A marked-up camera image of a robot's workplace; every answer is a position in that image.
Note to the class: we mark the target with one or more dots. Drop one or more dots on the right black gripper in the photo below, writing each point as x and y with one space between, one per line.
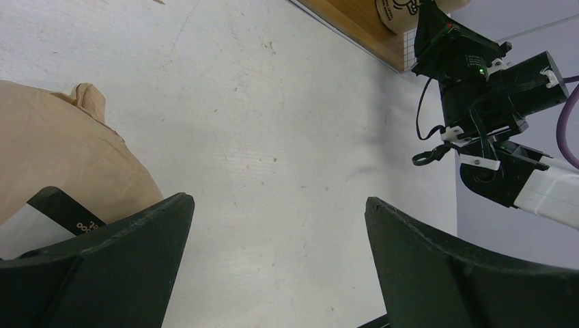
458 59

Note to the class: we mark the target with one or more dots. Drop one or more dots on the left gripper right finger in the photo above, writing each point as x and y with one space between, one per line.
429 278

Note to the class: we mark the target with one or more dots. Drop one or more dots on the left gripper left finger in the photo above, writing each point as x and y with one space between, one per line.
120 275

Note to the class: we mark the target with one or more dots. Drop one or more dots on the brown roll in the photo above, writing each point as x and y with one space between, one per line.
64 172
401 16

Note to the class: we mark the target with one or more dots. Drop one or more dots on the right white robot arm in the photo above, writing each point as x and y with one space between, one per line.
484 104

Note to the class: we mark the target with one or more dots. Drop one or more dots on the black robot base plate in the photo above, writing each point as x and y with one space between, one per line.
380 322

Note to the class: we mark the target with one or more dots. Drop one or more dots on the white wire wooden shelf rack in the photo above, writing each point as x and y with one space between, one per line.
359 22

